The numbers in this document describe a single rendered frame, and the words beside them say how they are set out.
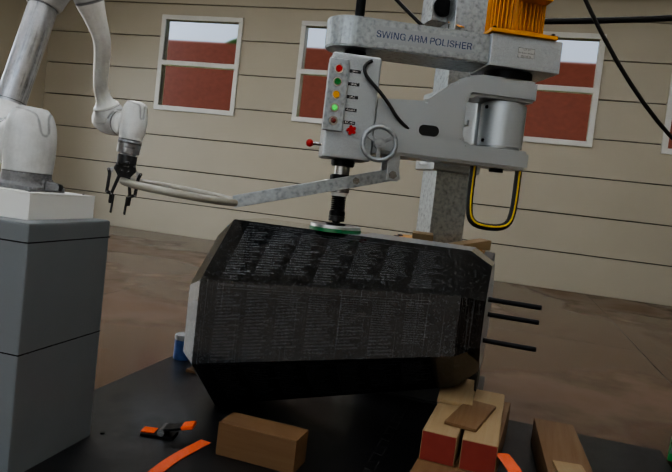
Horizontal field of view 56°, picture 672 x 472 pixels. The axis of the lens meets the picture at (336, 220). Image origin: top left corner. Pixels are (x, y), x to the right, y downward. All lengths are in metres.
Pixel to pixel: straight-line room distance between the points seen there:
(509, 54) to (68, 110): 9.10
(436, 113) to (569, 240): 6.22
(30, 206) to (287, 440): 1.13
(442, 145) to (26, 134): 1.53
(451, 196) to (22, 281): 2.09
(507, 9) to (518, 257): 6.17
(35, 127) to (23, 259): 0.45
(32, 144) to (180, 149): 7.73
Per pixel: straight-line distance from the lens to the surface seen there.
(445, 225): 3.31
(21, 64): 2.50
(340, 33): 2.61
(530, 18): 2.81
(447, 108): 2.64
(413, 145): 2.59
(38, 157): 2.26
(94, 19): 2.49
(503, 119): 2.71
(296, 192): 2.57
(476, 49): 2.70
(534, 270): 8.70
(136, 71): 10.48
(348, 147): 2.54
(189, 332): 2.63
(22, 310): 2.11
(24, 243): 2.08
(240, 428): 2.34
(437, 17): 3.48
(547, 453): 2.57
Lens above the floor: 1.01
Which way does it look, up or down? 3 degrees down
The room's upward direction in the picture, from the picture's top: 7 degrees clockwise
